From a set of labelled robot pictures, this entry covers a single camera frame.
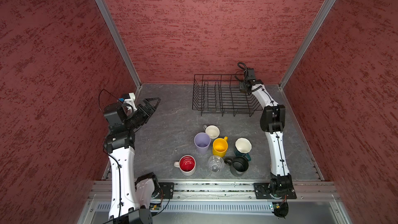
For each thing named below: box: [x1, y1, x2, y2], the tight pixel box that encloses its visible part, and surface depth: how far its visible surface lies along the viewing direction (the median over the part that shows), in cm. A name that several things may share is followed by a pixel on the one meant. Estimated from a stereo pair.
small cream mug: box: [203, 124, 221, 145], surface depth 88 cm
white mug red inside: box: [173, 154, 197, 177], surface depth 79 cm
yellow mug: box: [212, 135, 229, 158], surface depth 83 cm
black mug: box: [223, 155, 250, 177], surface depth 79 cm
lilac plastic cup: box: [193, 132, 211, 155], surface depth 83 cm
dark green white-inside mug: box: [233, 137, 253, 162], surface depth 82 cm
